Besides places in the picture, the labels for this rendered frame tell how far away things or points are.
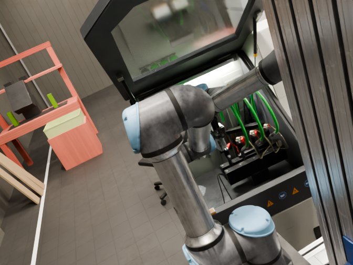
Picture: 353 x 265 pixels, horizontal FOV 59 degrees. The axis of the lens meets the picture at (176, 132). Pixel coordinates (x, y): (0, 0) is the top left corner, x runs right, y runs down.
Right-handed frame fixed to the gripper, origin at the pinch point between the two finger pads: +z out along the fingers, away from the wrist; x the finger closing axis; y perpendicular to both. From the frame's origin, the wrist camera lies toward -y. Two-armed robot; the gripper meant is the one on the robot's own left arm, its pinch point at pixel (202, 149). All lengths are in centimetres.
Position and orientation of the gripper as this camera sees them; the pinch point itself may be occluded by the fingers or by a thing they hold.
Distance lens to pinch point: 145.4
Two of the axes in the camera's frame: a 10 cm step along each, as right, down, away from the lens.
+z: 6.4, 2.1, 7.4
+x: 7.6, -3.3, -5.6
